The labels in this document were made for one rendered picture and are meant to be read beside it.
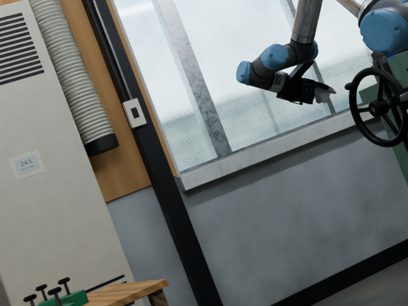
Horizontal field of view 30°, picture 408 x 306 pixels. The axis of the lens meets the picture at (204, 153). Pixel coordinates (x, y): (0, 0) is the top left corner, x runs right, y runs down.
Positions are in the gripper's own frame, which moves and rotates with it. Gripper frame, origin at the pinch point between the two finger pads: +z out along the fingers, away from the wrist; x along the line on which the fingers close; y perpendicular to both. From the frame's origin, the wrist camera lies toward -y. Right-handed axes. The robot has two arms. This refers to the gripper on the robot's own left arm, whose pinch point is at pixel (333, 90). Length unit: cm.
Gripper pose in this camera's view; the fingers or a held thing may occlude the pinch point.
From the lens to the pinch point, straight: 263.4
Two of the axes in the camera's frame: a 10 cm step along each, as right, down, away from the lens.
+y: -2.0, 9.8, -0.5
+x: 3.8, 0.3, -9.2
